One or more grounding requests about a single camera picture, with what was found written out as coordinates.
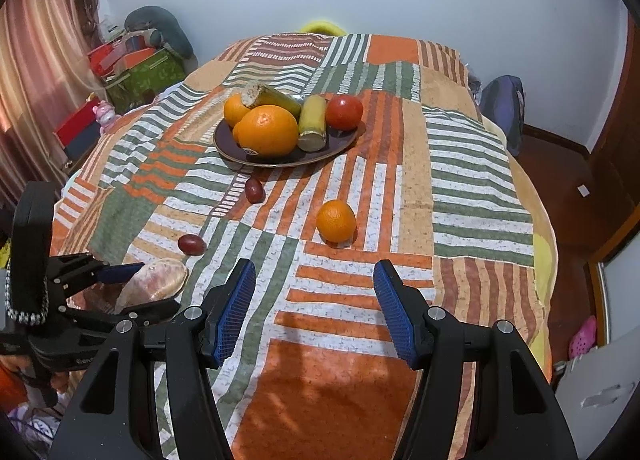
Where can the grey backpack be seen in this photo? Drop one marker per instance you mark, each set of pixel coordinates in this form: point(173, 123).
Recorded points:
point(503, 102)

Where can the striped pink curtain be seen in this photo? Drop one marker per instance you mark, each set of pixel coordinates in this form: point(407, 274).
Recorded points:
point(45, 76)

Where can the small tangerine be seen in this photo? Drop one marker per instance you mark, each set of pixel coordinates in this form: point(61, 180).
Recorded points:
point(336, 222)

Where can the striped patchwork bedspread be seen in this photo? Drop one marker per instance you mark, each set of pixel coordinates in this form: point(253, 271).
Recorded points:
point(314, 374)

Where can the large orange with sticker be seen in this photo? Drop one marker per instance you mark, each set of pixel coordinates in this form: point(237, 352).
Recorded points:
point(267, 131)

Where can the yellow object behind bed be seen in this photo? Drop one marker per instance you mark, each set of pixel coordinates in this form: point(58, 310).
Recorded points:
point(322, 27)

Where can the brown wooden door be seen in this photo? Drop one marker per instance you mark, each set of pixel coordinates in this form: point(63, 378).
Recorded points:
point(614, 161)

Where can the pink croc shoe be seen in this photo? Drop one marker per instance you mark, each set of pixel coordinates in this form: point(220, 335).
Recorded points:
point(584, 339)

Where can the red tomato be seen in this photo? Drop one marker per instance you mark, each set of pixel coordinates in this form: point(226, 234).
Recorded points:
point(344, 112)

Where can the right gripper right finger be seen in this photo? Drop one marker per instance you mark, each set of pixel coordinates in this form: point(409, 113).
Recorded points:
point(515, 414)

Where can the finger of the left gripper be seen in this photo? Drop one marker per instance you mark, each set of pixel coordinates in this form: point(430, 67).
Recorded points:
point(140, 317)
point(105, 273)

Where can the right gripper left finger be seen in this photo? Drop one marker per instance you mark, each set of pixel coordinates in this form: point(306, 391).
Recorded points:
point(113, 414)

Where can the large yellow cane piece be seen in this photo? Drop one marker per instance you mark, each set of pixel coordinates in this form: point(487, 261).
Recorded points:
point(255, 94)

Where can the grey neck pillow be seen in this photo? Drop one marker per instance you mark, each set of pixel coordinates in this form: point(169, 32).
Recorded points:
point(162, 29)

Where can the pink bunny toy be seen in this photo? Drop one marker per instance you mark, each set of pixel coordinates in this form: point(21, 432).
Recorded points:
point(105, 116)

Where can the dark purple plate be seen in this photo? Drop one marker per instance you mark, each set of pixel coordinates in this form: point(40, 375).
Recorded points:
point(336, 143)

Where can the red box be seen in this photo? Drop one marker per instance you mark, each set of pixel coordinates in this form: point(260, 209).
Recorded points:
point(80, 133)

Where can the medium orange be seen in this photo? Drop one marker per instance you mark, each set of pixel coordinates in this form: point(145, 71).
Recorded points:
point(234, 110)

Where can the green storage box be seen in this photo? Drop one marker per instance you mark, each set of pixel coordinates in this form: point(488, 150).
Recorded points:
point(144, 81)

